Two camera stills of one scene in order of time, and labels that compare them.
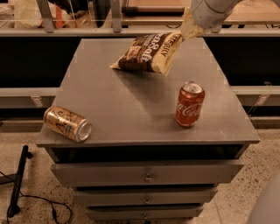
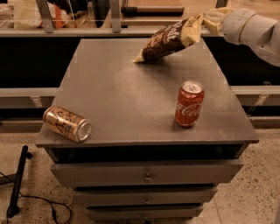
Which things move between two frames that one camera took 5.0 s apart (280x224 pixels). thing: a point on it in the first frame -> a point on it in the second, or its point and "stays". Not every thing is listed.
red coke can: [190, 103] stays
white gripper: [203, 15] -> [232, 25]
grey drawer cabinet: [139, 164] stays
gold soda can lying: [67, 122] stays
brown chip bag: [152, 52] -> [171, 38]
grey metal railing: [117, 30] stays
